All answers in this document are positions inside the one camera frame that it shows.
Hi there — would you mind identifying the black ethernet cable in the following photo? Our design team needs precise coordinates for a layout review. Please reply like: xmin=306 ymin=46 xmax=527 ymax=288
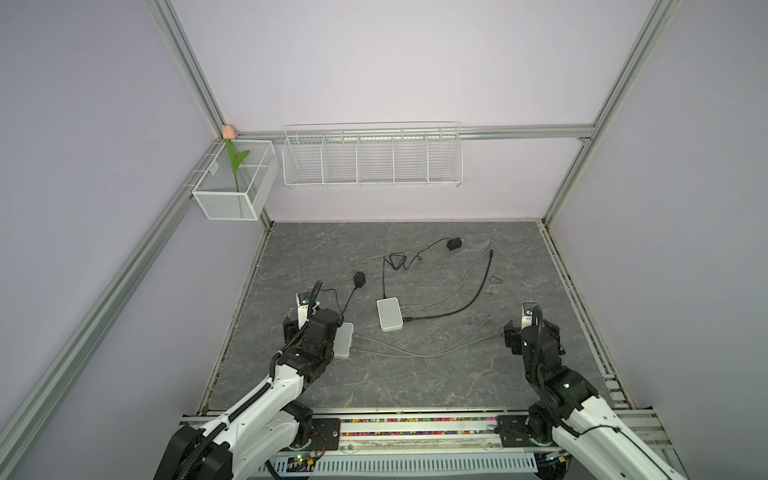
xmin=403 ymin=248 xmax=496 ymax=324

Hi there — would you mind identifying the black power adapter large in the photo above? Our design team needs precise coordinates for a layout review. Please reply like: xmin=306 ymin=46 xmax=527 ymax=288
xmin=322 ymin=271 xmax=367 ymax=316

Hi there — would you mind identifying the white network switch box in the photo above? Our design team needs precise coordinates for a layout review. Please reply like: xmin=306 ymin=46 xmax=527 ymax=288
xmin=376 ymin=297 xmax=404 ymax=332

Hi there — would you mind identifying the black power adapter small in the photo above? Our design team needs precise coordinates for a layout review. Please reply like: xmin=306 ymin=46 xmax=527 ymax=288
xmin=382 ymin=236 xmax=464 ymax=299

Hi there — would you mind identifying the grey ethernet cable curved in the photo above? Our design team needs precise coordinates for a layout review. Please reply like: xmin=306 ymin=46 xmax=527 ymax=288
xmin=401 ymin=240 xmax=495 ymax=310

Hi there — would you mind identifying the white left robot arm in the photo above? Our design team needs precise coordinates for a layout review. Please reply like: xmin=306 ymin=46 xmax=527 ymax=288
xmin=154 ymin=281 xmax=343 ymax=479

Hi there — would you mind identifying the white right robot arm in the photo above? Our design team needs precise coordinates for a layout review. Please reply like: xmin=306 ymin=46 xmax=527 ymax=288
xmin=496 ymin=302 xmax=684 ymax=479

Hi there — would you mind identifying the white mesh basket small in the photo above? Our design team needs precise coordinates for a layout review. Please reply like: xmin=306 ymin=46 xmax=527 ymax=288
xmin=192 ymin=140 xmax=279 ymax=221

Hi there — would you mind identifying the artificial pink tulip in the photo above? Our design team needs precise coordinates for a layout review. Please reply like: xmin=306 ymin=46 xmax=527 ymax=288
xmin=222 ymin=125 xmax=250 ymax=192

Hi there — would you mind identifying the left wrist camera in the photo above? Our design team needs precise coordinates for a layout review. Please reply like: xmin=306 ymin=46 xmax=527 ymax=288
xmin=296 ymin=292 xmax=319 ymax=328

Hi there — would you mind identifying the aluminium frame rail right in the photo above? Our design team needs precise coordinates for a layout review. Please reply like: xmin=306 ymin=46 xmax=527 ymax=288
xmin=537 ymin=221 xmax=637 ymax=410

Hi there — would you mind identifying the front aluminium rail base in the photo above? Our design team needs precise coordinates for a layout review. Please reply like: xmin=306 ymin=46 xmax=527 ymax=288
xmin=161 ymin=407 xmax=673 ymax=480

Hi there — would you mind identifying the white wire basket long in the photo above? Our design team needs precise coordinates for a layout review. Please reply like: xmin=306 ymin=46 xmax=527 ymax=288
xmin=282 ymin=122 xmax=464 ymax=189

